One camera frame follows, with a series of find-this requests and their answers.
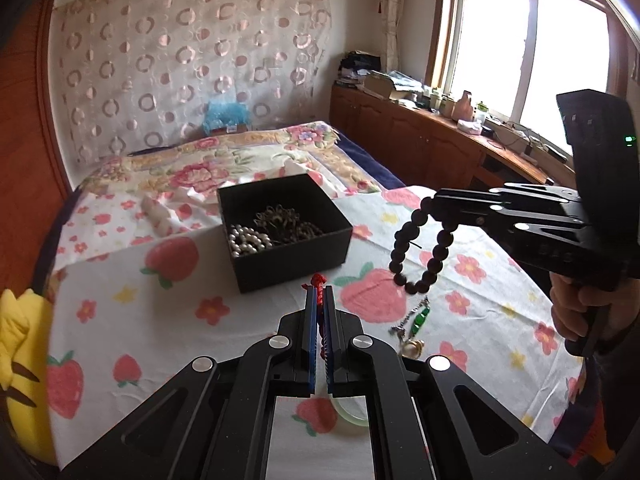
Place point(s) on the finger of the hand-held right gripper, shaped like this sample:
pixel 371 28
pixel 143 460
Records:
pixel 525 196
pixel 540 222

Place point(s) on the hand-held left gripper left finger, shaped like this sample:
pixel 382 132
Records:
pixel 312 340

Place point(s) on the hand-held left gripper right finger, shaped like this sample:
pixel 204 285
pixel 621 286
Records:
pixel 330 340

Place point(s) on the black cardboard box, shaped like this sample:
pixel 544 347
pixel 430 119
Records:
pixel 295 265

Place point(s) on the person's right hand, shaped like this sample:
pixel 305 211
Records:
pixel 567 310

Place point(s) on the pale green jade bangle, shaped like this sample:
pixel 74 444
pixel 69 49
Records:
pixel 350 412

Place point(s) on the small gold pendant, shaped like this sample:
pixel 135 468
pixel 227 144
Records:
pixel 412 349

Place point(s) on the white tissue pack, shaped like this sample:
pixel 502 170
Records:
pixel 470 126

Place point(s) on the green capped bottle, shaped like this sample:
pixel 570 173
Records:
pixel 481 112

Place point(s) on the pink bottle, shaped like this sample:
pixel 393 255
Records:
pixel 465 107

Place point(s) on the long wooden cabinet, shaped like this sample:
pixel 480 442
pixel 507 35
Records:
pixel 415 140

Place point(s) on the strawberry print bed sheet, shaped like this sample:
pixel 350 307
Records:
pixel 175 320

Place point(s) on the wood framed window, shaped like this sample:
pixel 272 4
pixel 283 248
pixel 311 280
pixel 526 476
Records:
pixel 500 50

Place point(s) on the dark blue bedspread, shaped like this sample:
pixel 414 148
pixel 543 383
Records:
pixel 372 165

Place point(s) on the beige flat carton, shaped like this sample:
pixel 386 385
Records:
pixel 387 87

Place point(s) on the floral blanket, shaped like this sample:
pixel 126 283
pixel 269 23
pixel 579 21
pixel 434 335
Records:
pixel 200 170

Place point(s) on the stack of dark clothes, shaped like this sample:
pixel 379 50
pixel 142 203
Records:
pixel 357 66

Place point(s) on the pale patterned window curtain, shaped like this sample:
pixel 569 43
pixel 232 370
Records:
pixel 392 15

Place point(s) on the blue fluffy mesh bag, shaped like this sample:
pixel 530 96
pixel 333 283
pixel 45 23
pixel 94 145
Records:
pixel 225 114

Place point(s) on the yellow plush toy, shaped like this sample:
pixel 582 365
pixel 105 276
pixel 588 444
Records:
pixel 20 360

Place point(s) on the brown wooden wardrobe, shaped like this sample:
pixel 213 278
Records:
pixel 25 160

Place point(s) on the circle pattern wall cloth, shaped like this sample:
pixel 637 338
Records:
pixel 175 60

